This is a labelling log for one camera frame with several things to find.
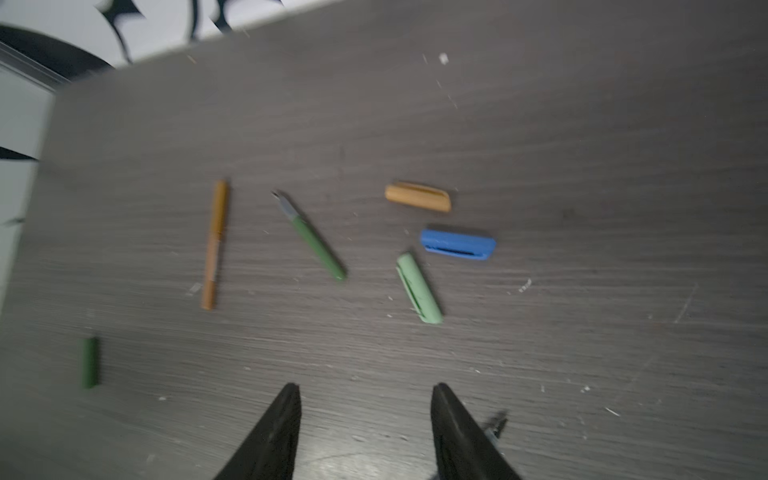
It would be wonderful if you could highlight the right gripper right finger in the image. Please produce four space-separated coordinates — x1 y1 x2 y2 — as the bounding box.
430 383 521 480

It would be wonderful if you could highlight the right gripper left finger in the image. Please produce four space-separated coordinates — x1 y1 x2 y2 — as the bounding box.
215 383 302 480

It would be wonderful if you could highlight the light green pen cap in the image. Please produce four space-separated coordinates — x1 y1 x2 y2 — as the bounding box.
396 252 443 324

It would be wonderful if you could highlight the brown pen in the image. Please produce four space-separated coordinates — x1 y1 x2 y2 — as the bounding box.
201 179 230 310

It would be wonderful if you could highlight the blue pen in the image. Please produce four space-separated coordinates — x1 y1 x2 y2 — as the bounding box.
484 410 508 441

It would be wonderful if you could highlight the blue pen cap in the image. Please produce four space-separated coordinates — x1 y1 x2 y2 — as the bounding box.
420 229 496 261

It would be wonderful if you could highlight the dark green pen cap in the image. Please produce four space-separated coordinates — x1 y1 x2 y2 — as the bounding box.
81 336 101 389

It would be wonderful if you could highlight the dark green pen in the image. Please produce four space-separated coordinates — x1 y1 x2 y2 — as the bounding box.
272 191 346 281

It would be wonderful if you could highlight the tan pen cap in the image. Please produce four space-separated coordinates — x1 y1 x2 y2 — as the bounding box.
384 182 452 213

